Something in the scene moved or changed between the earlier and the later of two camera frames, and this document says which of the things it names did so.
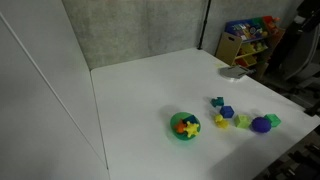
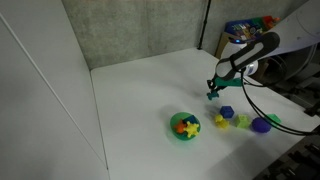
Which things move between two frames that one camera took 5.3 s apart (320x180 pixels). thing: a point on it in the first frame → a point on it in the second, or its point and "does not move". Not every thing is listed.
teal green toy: [217, 102] → [211, 95]
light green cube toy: [242, 121] does not move
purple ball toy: [261, 124] does not move
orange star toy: [180, 127] does not move
